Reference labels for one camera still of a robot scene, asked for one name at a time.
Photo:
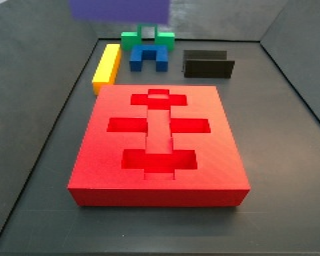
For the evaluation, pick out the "purple U-shaped block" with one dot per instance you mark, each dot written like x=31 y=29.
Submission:
x=130 y=11

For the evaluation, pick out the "red board with slots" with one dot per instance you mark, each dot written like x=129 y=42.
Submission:
x=158 y=149

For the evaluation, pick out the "black angled fixture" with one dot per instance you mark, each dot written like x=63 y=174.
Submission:
x=206 y=64

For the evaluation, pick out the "yellow long block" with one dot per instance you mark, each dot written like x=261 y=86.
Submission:
x=106 y=68

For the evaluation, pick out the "blue U-shaped block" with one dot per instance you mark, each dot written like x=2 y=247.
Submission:
x=148 y=52

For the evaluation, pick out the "green stepped block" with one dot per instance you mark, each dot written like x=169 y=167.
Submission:
x=132 y=38

